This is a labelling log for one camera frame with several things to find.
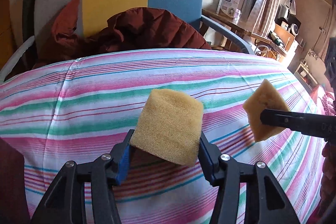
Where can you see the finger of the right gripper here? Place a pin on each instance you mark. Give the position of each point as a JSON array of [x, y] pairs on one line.
[[316, 125]]

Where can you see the striped bed sheet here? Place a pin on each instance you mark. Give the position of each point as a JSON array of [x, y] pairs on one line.
[[79, 109]]

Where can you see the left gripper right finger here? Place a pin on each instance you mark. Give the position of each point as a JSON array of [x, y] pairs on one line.
[[208, 157]]

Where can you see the wooden side desk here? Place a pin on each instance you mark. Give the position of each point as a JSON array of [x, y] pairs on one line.
[[238, 38]]

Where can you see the yellow sponge block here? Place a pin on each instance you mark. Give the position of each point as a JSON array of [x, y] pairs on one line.
[[169, 127]]

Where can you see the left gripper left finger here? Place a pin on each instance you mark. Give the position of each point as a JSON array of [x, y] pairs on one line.
[[121, 157]]

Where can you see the white appliance box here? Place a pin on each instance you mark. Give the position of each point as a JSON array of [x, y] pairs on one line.
[[227, 8]]

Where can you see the dark red down jacket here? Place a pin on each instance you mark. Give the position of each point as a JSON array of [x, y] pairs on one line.
[[134, 29]]

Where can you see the floral sleeve forearm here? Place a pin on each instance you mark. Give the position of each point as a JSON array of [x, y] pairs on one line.
[[326, 100]]

